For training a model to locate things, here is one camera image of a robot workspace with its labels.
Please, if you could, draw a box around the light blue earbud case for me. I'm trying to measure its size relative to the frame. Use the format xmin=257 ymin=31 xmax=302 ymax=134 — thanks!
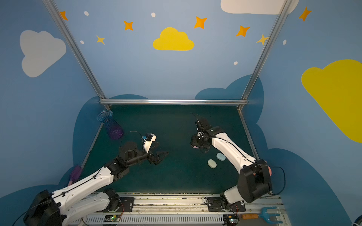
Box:
xmin=216 ymin=153 xmax=226 ymax=162

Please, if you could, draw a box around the mint green earbud case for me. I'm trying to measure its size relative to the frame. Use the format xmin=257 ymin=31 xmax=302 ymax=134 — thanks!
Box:
xmin=207 ymin=159 xmax=217 ymax=169

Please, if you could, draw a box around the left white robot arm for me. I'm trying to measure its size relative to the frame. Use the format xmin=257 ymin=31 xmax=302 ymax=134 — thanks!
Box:
xmin=23 ymin=141 xmax=168 ymax=226

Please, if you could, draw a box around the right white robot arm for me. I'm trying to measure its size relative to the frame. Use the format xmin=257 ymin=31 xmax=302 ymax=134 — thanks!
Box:
xmin=190 ymin=118 xmax=272 ymax=204

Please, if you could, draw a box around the purple ribbed glass vase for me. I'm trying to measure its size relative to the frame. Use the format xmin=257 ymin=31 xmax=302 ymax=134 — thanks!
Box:
xmin=97 ymin=110 xmax=124 ymax=140

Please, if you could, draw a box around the left green circuit board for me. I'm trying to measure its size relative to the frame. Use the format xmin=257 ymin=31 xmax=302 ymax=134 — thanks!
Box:
xmin=103 ymin=215 xmax=121 ymax=223

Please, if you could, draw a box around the green circuit board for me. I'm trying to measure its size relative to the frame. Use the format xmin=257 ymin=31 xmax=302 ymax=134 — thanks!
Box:
xmin=103 ymin=215 xmax=121 ymax=223
xmin=222 ymin=214 xmax=239 ymax=226

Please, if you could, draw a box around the pink toy watering can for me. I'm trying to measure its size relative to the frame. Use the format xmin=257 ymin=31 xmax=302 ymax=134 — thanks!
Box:
xmin=268 ymin=166 xmax=272 ymax=177

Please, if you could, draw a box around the right green circuit board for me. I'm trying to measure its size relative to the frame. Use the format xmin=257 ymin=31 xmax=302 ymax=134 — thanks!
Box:
xmin=222 ymin=214 xmax=239 ymax=226

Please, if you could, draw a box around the blue toy garden fork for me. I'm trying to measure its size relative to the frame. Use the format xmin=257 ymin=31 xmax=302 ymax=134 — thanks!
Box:
xmin=241 ymin=207 xmax=284 ymax=224

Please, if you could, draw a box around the aluminium back frame rail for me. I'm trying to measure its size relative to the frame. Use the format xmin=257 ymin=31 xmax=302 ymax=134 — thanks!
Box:
xmin=100 ymin=99 xmax=248 ymax=105

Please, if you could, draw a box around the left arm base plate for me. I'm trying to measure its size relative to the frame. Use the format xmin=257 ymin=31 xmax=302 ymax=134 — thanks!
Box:
xmin=107 ymin=197 xmax=135 ymax=213

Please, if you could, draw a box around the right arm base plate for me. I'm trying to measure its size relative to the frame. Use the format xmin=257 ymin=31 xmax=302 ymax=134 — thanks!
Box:
xmin=203 ymin=196 xmax=246 ymax=212

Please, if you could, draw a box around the front aluminium rail bed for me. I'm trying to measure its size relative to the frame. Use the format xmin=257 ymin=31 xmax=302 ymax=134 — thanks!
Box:
xmin=71 ymin=193 xmax=291 ymax=226

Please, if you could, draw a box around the aluminium right frame post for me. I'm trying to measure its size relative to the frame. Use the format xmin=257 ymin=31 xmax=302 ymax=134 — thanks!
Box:
xmin=237 ymin=0 xmax=293 ymax=113

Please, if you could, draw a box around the aluminium frame post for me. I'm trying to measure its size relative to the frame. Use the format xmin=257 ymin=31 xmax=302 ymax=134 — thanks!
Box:
xmin=42 ymin=0 xmax=106 ymax=101
xmin=237 ymin=0 xmax=293 ymax=113

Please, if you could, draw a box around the aluminium left frame post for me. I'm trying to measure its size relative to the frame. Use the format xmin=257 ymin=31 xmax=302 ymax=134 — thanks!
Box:
xmin=42 ymin=0 xmax=106 ymax=101

